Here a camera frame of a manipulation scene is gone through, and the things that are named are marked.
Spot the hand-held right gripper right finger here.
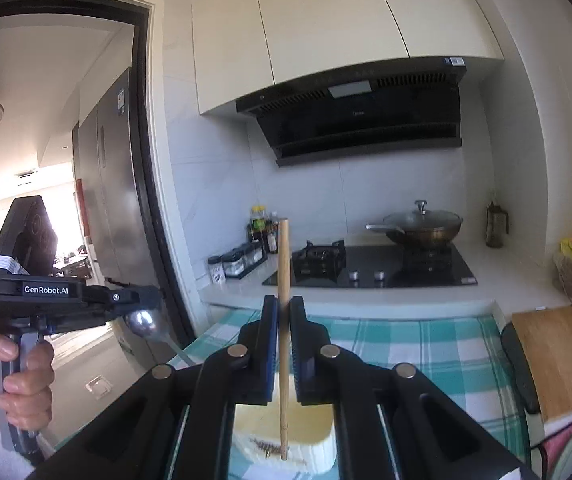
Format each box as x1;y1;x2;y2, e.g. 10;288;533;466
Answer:
288;296;537;480

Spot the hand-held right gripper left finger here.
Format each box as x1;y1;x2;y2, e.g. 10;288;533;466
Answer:
31;294;279;480

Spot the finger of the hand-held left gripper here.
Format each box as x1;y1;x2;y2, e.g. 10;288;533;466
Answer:
106;284;162;322

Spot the metal spoon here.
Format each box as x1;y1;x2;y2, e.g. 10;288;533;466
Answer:
124;309;194;367

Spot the cream ribbed utensil holder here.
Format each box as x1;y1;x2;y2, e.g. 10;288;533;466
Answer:
230;360;339;476

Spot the wooden chopstick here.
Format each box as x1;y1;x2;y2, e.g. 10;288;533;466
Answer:
276;217;291;462

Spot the person's left hand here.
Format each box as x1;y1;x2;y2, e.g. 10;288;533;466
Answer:
0;330;56;433

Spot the dining table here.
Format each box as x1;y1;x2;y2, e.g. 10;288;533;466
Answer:
52;252;91;277

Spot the black spice rack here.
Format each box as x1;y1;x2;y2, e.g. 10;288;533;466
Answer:
223;254;269;279

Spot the white labelled spice jar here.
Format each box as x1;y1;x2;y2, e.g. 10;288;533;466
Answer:
208;255;227;286

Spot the black gas cooktop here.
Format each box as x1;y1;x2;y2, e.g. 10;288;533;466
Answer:
262;240;479;290

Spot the grey refrigerator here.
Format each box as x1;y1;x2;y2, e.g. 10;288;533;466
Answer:
71;66;167;361

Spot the green checked tablecloth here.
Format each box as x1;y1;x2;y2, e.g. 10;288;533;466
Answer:
168;307;534;480

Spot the yellow cap sauce bottle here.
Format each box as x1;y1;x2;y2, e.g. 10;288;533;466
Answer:
250;204;272;242

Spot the dark wok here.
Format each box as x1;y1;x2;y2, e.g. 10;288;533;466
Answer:
365;212;464;251

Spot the glass wok lid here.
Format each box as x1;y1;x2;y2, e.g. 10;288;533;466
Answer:
382;200;463;228

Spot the glass teapot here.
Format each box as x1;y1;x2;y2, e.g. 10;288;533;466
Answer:
486;195;509;249

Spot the black range hood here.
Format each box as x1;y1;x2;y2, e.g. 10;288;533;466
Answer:
235;64;468;168

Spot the wooden cutting board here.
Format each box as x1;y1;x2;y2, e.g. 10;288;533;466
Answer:
511;306;572;423

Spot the cream upper cabinet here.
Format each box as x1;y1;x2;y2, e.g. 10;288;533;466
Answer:
191;0;506;117

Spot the black door frame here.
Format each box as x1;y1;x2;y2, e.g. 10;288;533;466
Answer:
0;0;199;366

